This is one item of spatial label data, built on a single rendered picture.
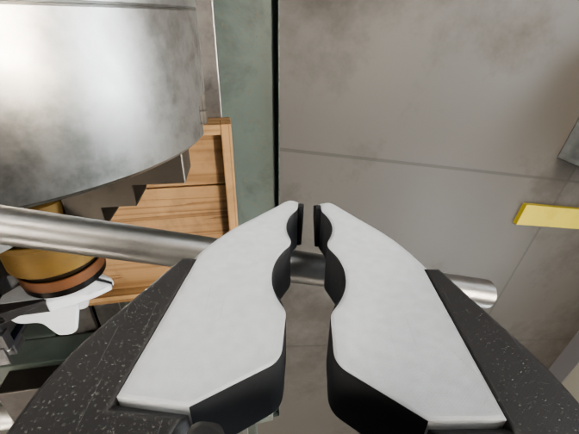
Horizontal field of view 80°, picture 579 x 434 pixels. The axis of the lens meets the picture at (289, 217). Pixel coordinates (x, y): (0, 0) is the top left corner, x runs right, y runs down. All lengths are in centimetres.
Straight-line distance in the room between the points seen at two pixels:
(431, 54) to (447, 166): 52
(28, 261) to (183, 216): 27
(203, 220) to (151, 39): 39
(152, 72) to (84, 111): 5
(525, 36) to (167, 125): 171
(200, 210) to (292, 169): 99
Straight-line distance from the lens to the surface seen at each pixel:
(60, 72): 21
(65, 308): 42
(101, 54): 21
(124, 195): 33
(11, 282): 46
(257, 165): 92
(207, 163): 54
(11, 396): 79
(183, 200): 57
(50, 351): 80
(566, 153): 218
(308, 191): 159
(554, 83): 202
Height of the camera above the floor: 139
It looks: 59 degrees down
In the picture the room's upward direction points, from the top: 160 degrees clockwise
